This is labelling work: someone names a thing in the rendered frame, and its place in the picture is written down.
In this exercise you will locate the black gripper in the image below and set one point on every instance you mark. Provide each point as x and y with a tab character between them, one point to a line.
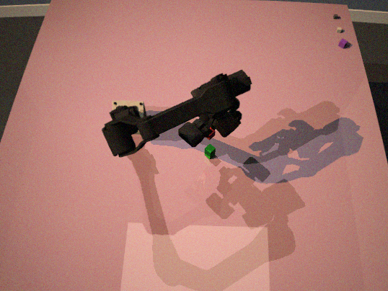
193	133

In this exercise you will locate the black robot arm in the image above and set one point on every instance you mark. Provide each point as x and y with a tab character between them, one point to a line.
215	96

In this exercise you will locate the purple block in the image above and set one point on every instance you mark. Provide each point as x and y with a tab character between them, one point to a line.
342	43

